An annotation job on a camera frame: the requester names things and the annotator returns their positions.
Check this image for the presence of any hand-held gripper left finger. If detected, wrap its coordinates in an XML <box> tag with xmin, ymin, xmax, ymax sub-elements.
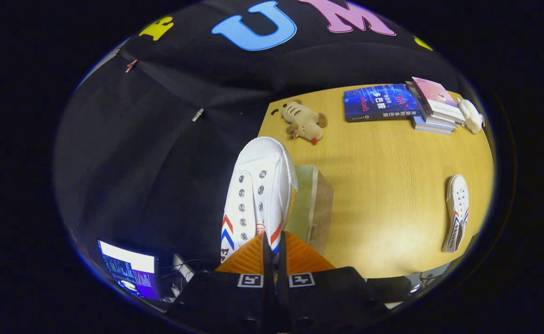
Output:
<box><xmin>167</xmin><ymin>232</ymin><xmax>279</xmax><ymax>334</ymax></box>

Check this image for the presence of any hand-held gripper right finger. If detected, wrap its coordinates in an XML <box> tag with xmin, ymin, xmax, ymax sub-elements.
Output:
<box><xmin>277</xmin><ymin>231</ymin><xmax>388</xmax><ymax>334</ymax></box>

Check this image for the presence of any beige fabric storage box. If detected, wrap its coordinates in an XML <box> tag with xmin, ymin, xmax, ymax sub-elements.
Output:
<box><xmin>285</xmin><ymin>165</ymin><xmax>335</xmax><ymax>255</ymax></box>

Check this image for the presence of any white canvas shoe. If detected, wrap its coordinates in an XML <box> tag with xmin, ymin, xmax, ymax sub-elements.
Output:
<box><xmin>220</xmin><ymin>136</ymin><xmax>299</xmax><ymax>265</ymax></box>
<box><xmin>442</xmin><ymin>174</ymin><xmax>470</xmax><ymax>253</ymax></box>

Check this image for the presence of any laptop screen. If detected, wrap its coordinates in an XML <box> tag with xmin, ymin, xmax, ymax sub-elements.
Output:
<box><xmin>97</xmin><ymin>239</ymin><xmax>160</xmax><ymax>301</ymax></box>

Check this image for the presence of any black backdrop cloth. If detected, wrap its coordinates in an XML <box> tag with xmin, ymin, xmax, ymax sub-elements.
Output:
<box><xmin>54</xmin><ymin>0</ymin><xmax>462</xmax><ymax>279</ymax></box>

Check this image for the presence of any tan plush animal toy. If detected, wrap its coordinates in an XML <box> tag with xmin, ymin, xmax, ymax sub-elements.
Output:
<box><xmin>281</xmin><ymin>100</ymin><xmax>328</xmax><ymax>145</ymax></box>

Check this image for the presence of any pale blue book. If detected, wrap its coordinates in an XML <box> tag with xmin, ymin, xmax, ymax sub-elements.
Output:
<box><xmin>411</xmin><ymin>116</ymin><xmax>455</xmax><ymax>135</ymax></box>

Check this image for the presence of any dark blue cover book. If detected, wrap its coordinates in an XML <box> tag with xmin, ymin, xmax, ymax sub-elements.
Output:
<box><xmin>344</xmin><ymin>83</ymin><xmax>421</xmax><ymax>123</ymax></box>

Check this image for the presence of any pink cover book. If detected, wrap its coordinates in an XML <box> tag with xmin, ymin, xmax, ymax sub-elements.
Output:
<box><xmin>411</xmin><ymin>77</ymin><xmax>466</xmax><ymax>125</ymax></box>

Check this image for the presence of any white plush toy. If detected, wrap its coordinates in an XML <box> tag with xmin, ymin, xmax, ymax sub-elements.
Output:
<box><xmin>457</xmin><ymin>97</ymin><xmax>486</xmax><ymax>134</ymax></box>

